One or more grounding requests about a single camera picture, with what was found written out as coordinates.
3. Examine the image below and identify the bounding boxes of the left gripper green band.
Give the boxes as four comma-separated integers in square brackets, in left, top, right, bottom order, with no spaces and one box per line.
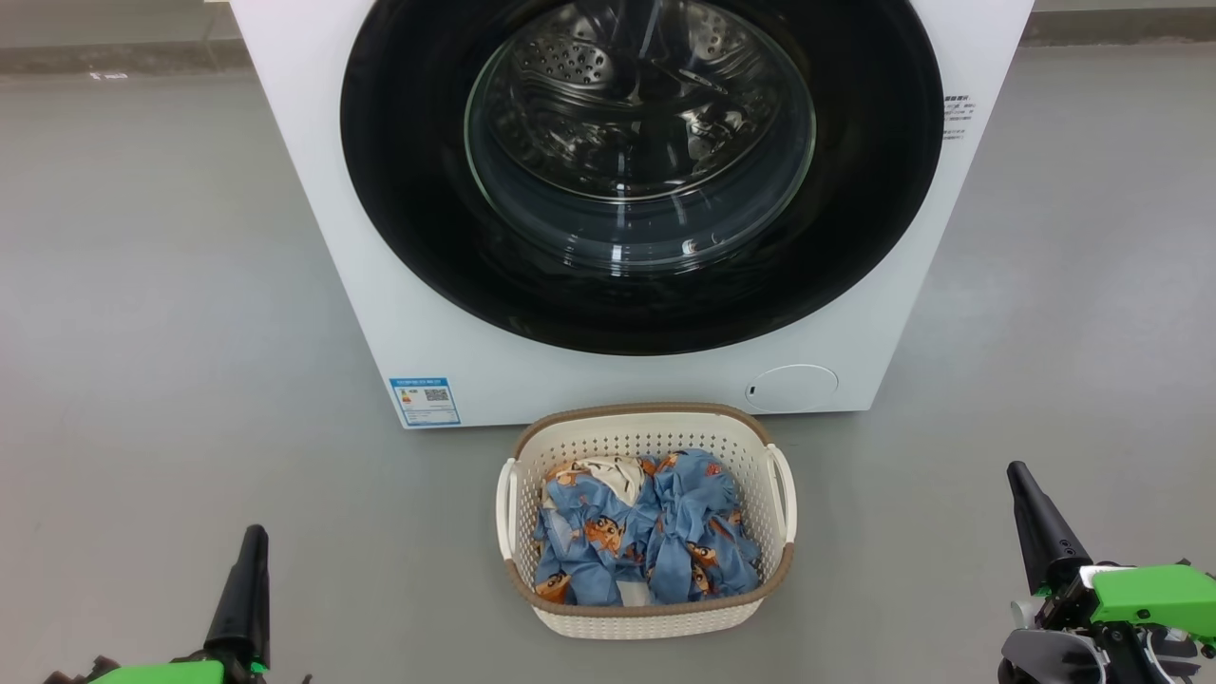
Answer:
[43,524,314,684]

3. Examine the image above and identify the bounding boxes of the cream perforated laundry basket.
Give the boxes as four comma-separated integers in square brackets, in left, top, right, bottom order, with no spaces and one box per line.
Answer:
[495,402,799,640]

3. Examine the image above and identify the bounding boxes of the stainless steel washing machine drum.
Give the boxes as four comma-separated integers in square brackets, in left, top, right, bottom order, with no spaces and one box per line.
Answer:
[465,0,818,276]

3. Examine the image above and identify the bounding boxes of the blue energy label sticker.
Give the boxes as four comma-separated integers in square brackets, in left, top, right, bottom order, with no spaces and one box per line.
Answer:
[388,377,462,428]

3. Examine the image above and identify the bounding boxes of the black round glass washer door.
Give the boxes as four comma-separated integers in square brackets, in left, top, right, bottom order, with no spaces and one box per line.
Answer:
[339,0,946,357]

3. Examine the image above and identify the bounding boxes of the white front-load washing machine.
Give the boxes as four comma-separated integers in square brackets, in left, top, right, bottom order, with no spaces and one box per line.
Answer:
[228,0,1036,430]

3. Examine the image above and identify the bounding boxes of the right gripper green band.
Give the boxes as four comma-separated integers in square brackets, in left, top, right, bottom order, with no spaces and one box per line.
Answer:
[997,462,1216,684]

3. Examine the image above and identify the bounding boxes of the round white filter cover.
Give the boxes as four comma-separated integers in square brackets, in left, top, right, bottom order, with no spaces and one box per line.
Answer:
[744,364,840,413]

